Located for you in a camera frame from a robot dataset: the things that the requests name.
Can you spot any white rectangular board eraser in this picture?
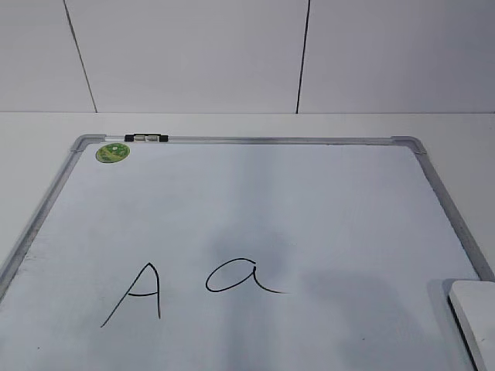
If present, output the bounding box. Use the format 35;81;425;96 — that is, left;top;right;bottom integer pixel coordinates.
448;280;494;371

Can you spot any green round magnet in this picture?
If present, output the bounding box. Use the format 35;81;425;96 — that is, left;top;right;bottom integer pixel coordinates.
95;143;131;164

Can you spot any white board with aluminium frame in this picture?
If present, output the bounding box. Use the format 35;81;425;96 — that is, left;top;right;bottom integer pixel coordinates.
1;135;494;370

